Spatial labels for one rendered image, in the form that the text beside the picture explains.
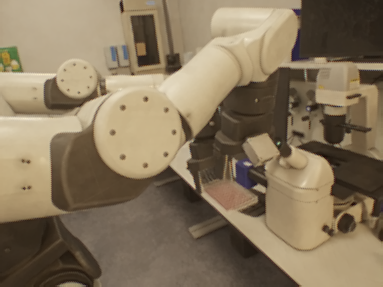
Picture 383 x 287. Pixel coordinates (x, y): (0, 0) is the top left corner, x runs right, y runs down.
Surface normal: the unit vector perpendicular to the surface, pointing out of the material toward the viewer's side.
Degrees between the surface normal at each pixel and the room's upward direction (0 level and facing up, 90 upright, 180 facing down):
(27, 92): 83
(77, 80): 83
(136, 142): 81
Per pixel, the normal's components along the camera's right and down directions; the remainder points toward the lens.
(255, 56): 0.04, 0.58
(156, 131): 0.58, 0.03
